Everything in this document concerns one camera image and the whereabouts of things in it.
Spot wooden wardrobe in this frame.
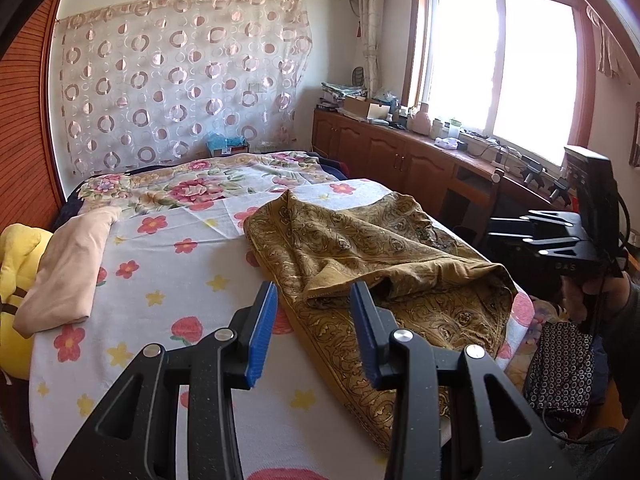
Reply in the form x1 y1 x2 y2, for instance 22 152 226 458
0 0 63 229

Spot right hand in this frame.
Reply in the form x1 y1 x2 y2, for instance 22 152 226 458
562 272 631 327

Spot yellow plush toy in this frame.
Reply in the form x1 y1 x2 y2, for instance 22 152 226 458
1 223 52 380

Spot circle-pattern sheer curtain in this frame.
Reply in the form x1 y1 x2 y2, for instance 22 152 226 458
53 0 313 178

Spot beige folded cloth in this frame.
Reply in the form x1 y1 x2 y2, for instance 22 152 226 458
13 206 120 338

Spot window with wooden frame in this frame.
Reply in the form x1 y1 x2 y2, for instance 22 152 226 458
402 0 594 172

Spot mustard patterned garment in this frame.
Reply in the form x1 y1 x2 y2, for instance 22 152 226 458
244 191 516 451

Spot cardboard box on cabinet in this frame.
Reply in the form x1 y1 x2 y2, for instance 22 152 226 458
343 96 390 120

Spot floral bed quilt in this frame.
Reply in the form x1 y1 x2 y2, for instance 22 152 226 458
53 151 349 229

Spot long wooden cabinet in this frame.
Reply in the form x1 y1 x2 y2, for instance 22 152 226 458
311 110 563 246

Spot blue tissue box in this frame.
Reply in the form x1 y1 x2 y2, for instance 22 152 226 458
206 132 250 157

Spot white bottle on cabinet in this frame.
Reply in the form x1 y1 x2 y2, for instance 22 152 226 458
409 102 432 136

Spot black dotted fabric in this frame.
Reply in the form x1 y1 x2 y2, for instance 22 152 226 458
523 322 594 417

